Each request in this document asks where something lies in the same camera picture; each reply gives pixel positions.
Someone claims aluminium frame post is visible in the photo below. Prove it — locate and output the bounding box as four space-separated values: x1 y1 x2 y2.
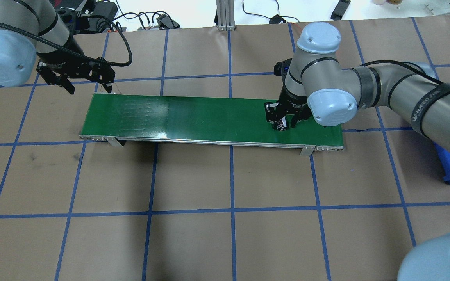
215 0 236 31

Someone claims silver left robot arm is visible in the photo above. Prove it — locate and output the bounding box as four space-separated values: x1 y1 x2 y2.
0 0 133 94

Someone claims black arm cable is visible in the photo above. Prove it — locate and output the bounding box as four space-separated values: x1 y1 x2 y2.
0 16 133 68

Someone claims green conveyor belt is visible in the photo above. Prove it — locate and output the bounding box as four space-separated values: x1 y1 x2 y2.
80 93 345 155

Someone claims black power adapter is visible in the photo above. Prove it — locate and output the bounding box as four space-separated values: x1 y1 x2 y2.
268 14 287 24

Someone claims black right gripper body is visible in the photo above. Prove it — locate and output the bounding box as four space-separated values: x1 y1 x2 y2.
264 92 313 123

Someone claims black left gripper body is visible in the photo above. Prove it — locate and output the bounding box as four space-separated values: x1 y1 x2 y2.
36 57 115 85

